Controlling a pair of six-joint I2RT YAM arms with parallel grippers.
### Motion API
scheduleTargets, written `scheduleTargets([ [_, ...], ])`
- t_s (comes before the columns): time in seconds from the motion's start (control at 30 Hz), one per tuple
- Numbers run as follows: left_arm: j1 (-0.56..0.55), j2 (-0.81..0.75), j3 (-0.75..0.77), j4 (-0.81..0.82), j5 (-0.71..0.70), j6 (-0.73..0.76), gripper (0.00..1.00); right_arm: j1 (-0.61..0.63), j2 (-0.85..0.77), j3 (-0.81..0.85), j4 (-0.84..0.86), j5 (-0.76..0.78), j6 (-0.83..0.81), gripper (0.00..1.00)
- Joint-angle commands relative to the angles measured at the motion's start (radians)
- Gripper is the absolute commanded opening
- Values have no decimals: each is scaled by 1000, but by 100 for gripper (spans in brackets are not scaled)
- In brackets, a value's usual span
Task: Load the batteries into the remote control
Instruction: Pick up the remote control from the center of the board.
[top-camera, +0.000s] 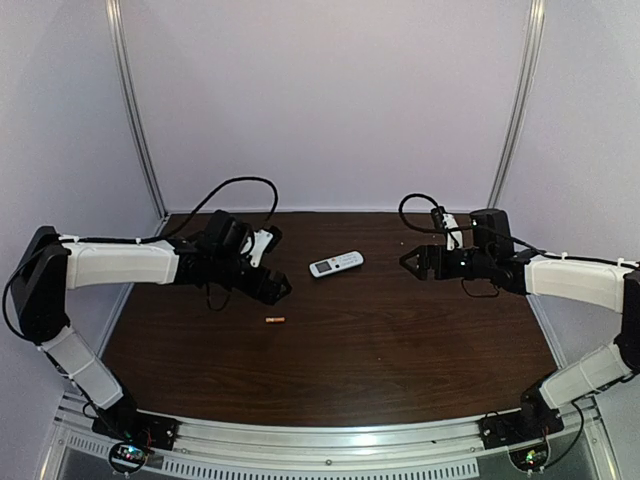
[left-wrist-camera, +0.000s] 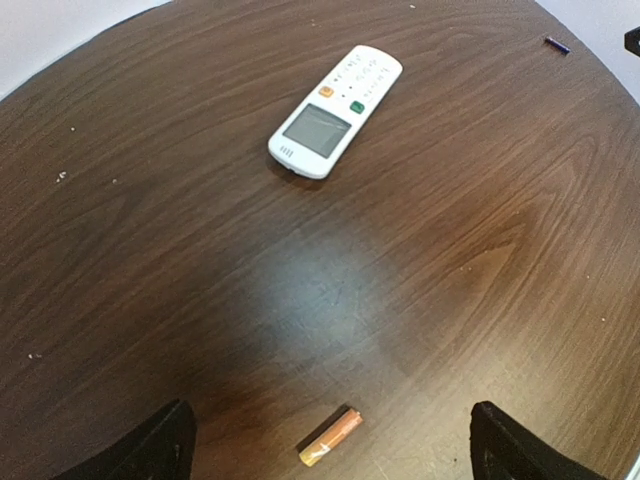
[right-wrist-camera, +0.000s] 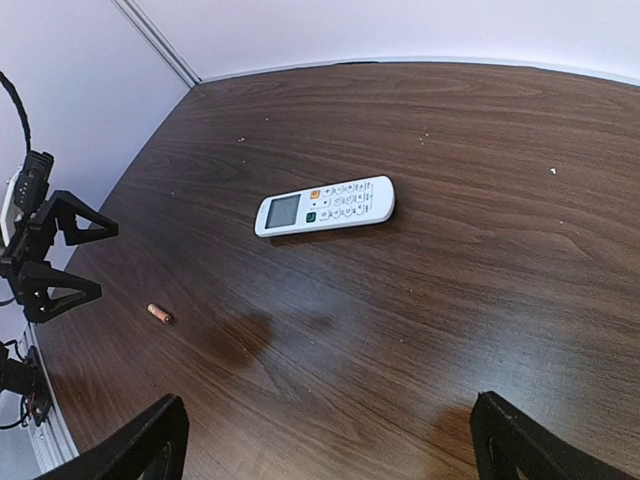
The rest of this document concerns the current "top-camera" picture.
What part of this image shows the aluminium frame post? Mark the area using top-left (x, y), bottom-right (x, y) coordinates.
top-left (105, 0), bottom-right (168, 219)
top-left (487, 0), bottom-right (546, 208)

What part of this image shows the right aluminium frame post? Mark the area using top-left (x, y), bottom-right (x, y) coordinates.
top-left (487, 0), bottom-right (546, 208)

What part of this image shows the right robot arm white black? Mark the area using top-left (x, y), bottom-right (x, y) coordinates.
top-left (399, 207), bottom-right (639, 428)

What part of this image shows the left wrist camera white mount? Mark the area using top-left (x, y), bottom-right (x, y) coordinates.
top-left (241, 226), bottom-right (282, 268)

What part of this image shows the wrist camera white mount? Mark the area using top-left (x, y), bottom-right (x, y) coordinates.
top-left (431, 206), bottom-right (464, 251)
top-left (241, 226), bottom-right (282, 268)

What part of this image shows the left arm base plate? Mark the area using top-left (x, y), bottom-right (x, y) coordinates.
top-left (91, 407), bottom-right (180, 451)

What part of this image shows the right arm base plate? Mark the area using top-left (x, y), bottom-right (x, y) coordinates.
top-left (477, 409), bottom-right (564, 450)

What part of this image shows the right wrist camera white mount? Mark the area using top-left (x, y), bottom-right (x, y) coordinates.
top-left (431, 206), bottom-right (464, 251)

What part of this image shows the left aluminium frame post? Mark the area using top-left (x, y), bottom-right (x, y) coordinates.
top-left (105, 0), bottom-right (168, 219)

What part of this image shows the curved aluminium front rail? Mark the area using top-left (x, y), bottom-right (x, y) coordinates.
top-left (42, 392), bottom-right (619, 480)

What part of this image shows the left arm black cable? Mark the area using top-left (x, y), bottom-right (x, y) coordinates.
top-left (149, 174), bottom-right (279, 241)

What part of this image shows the white remote control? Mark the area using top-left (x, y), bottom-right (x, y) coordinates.
top-left (309, 251), bottom-right (364, 279)

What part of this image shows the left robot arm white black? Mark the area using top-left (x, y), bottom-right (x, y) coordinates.
top-left (1, 210), bottom-right (292, 438)

